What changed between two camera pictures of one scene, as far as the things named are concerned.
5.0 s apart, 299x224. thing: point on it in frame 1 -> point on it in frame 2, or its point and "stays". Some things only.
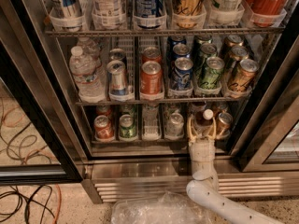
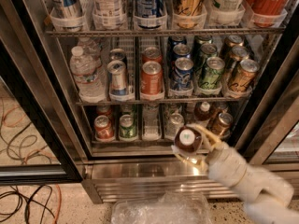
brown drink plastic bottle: [203, 125] -> [188, 139]
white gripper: [202, 147] -> [226, 166]
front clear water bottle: [88, 74] stays
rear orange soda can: [151, 54] stays
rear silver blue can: [117, 54] stays
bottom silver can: [176, 126] stays
